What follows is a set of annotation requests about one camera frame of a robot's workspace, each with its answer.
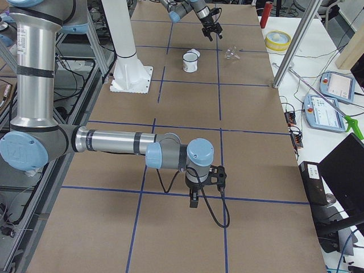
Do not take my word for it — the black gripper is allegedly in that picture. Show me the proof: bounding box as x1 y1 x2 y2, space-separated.
200 15 222 42
185 176 201 208

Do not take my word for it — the clear glass funnel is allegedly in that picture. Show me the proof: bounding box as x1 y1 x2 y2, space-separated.
224 45 241 60

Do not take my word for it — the white enamel mug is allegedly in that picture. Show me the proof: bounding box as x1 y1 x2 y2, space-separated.
183 52 198 73

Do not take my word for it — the yellow rimmed bowl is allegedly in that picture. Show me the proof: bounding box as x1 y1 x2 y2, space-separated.
264 30 292 51

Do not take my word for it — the red cylinder tube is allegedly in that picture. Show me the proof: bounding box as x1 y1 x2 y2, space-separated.
260 1 273 29

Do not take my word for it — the orange connector block far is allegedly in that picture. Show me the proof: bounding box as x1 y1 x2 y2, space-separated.
284 103 296 126

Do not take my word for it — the orange connector block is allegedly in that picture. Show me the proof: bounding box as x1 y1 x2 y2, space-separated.
284 103 296 126
289 126 303 150

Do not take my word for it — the orange connector block near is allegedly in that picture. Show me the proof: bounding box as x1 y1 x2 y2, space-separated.
289 126 303 150

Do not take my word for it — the black computer box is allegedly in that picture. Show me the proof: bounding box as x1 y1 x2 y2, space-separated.
299 161 328 206

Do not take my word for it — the near teach pendant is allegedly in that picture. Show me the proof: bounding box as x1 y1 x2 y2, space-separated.
304 94 346 133

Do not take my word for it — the teach pendant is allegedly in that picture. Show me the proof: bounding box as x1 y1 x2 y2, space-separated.
320 71 355 104
304 94 346 133

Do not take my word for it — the far teach pendant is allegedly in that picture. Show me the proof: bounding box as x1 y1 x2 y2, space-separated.
320 71 355 104

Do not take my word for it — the wooden board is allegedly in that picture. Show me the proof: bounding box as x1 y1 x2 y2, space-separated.
335 25 364 70

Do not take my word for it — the black monitor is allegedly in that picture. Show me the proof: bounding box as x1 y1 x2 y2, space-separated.
316 115 363 237

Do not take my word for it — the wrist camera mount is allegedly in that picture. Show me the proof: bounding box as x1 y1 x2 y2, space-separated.
205 165 227 191
209 7 222 16

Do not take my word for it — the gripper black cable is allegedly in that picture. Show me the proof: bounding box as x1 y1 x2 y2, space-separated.
155 167 230 228

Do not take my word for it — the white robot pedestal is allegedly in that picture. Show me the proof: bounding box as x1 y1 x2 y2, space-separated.
102 0 153 94

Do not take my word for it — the aluminium frame post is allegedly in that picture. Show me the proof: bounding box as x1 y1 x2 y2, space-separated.
272 0 322 88

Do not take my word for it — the green handled reacher grabber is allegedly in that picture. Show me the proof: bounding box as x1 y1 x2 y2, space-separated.
288 67 363 140

